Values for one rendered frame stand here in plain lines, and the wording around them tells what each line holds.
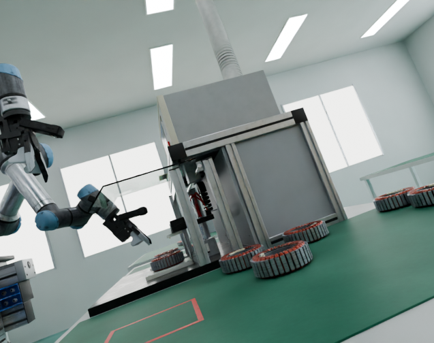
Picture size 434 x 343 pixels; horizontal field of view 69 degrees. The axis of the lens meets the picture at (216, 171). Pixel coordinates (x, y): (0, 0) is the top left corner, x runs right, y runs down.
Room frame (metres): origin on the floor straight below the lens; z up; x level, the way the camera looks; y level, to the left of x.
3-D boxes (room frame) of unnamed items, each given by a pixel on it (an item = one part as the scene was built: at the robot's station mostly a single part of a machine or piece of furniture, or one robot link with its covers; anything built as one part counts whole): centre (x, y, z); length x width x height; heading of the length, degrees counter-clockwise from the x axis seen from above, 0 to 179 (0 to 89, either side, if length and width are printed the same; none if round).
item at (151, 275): (1.07, 0.25, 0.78); 0.15 x 0.15 x 0.01; 12
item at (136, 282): (1.19, 0.26, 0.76); 0.64 x 0.47 x 0.02; 12
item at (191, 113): (1.24, -0.04, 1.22); 0.44 x 0.39 x 0.20; 12
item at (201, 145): (1.25, -0.04, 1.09); 0.68 x 0.44 x 0.05; 12
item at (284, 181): (0.95, -0.18, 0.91); 0.28 x 0.03 x 0.32; 102
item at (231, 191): (1.24, 0.03, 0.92); 0.66 x 0.01 x 0.30; 12
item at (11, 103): (0.86, 0.50, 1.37); 0.08 x 0.08 x 0.05
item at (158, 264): (1.07, 0.25, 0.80); 0.11 x 0.11 x 0.04
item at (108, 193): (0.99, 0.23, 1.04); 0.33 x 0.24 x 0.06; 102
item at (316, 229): (0.82, -0.16, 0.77); 0.11 x 0.11 x 0.04
